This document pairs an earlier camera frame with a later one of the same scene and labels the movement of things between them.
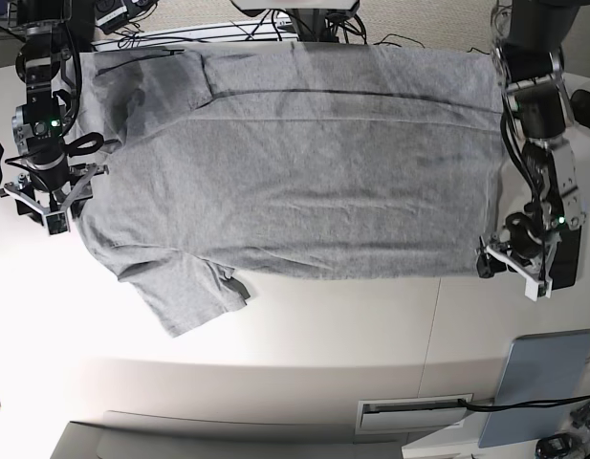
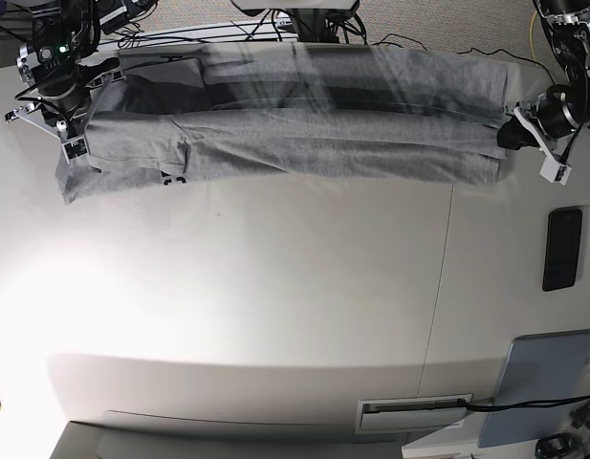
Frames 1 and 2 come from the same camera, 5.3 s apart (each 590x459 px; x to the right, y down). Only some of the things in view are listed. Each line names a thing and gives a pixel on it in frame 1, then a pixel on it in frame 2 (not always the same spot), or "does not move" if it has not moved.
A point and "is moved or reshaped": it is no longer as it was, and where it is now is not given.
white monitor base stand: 295,6 does not move
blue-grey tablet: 547,366 does not move
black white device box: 110,15 does not move
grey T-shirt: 292,163 is moved or reshaped
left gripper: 53,178 to 60,113
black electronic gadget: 555,446 does not move
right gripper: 524,236 to 556,119
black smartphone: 564,267 does not move
